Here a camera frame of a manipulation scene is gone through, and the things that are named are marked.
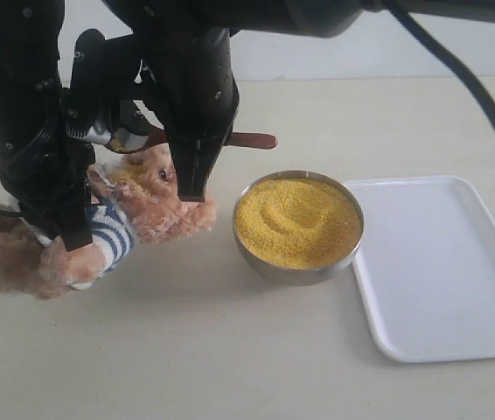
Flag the steel bowl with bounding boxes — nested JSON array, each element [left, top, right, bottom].
[[232, 170, 365, 286]]

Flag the yellow millet grains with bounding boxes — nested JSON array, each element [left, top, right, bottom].
[[109, 135, 362, 270]]

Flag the dark red wooden spoon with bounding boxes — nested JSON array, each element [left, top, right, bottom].
[[144, 130, 278, 151]]

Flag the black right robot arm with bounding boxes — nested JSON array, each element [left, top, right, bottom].
[[101, 1, 495, 201]]

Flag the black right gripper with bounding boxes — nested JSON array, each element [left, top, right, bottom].
[[142, 25, 239, 202]]

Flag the white plastic tray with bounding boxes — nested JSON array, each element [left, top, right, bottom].
[[348, 176, 495, 363]]

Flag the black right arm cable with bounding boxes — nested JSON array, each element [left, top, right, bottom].
[[387, 0, 495, 180]]

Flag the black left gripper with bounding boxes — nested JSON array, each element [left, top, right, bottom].
[[0, 87, 96, 252]]

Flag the brown plush teddy bear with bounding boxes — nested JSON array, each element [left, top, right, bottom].
[[0, 144, 216, 299]]

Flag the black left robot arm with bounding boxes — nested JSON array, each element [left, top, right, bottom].
[[0, 1, 94, 251]]

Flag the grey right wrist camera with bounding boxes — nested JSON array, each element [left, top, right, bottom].
[[64, 28, 165, 154]]

